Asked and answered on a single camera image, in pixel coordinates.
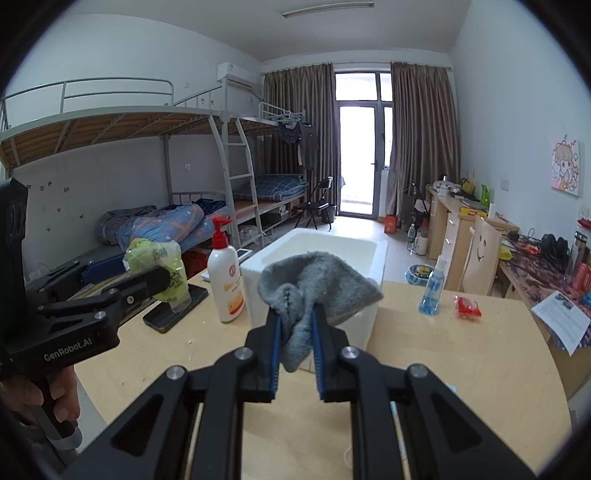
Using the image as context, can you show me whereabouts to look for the wooden drawer desk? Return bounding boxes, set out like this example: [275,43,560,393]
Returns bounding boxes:
[427,186,476,291]

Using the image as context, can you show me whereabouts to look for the tall clear water bottle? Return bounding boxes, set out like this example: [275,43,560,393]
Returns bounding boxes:
[565,230,588,285]

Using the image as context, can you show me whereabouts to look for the black smartphone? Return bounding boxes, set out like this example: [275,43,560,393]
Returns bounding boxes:
[142,284,208,334]

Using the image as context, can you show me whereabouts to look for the black headphones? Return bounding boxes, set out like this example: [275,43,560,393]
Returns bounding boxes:
[540,234,570,273]

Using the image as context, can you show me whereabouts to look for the white lotion pump bottle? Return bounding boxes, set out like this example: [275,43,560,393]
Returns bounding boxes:
[207,217,245,323]

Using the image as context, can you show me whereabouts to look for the wooden side desk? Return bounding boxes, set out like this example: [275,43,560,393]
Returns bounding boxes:
[498,235,590,400]

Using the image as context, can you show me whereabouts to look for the ceiling tube light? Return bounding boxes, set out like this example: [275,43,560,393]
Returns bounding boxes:
[281,1,375,19]

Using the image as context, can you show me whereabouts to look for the person left hand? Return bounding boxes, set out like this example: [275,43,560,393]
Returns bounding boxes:
[1,366,81,424]

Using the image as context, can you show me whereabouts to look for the brown curtain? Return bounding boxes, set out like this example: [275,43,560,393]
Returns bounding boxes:
[386,62,461,217]
[256,63,342,207]

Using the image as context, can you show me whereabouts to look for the green patterned mask packet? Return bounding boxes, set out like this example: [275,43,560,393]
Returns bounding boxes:
[123,238,188,304]

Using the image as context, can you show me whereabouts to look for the white air conditioner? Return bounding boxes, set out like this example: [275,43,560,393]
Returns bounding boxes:
[217,62,259,88]

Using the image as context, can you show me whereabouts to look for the red snack packet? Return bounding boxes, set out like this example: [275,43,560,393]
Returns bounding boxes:
[454,296,482,321]

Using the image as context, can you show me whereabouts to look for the black folding chair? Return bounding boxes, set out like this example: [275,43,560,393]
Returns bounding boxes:
[294,176,334,229]

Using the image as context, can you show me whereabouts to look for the brown left curtain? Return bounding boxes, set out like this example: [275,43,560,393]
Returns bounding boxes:
[256,63,342,207]

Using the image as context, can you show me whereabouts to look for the anime wall picture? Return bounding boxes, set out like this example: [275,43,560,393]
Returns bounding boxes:
[550,135,581,197]

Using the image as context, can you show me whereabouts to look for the brown right curtain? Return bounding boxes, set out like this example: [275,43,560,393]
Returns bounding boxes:
[386,62,461,217]

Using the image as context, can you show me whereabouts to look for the white foam box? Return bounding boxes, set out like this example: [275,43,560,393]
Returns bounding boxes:
[242,228,388,371]

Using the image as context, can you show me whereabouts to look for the metal bunk bed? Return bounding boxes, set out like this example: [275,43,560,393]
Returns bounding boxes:
[0,77,311,287]

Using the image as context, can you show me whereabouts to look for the printed paper sheet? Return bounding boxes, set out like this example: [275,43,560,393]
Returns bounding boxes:
[532,291,590,356]

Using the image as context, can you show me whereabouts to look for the wooden smiley chair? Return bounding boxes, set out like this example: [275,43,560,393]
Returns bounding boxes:
[461,217,501,296]

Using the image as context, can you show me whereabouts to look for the grey knit cloth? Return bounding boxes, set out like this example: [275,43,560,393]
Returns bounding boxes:
[257,251,383,373]

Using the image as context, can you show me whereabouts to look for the blue plaid quilt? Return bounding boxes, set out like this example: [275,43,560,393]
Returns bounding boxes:
[94,199,229,252]

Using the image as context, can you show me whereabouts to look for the blue surgical mask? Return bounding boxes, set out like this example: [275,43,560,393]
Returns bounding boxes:
[342,402,408,470]

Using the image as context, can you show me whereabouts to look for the blue sanitizer bottle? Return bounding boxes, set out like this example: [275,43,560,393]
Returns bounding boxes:
[419,255,448,316]

